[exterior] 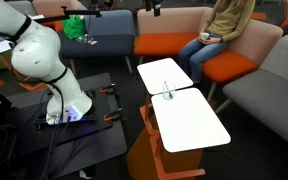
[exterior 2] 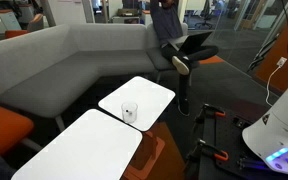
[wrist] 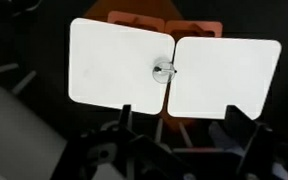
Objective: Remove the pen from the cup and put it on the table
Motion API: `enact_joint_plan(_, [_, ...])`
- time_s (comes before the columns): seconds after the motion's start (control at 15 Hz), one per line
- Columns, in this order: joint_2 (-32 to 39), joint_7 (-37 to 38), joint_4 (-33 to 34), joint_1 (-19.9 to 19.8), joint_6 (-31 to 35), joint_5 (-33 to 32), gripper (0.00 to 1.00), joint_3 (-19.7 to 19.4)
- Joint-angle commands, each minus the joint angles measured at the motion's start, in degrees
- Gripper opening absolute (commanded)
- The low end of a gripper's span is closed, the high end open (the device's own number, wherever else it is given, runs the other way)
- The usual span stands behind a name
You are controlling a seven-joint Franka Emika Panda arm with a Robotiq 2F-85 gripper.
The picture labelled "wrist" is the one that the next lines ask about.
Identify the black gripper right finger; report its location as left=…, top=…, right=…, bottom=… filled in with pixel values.
left=223, top=104, right=287, bottom=180

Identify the black and silver pen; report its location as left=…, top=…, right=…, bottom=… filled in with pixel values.
left=153, top=65, right=179, bottom=74

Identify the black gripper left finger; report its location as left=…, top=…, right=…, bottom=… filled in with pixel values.
left=52, top=104, right=192, bottom=180

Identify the clear plastic cup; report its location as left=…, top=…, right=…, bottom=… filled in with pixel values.
left=151, top=59, right=178, bottom=84

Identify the white rounded square table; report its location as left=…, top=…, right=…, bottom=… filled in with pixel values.
left=67, top=17, right=176, bottom=116
left=166, top=35, right=283, bottom=120

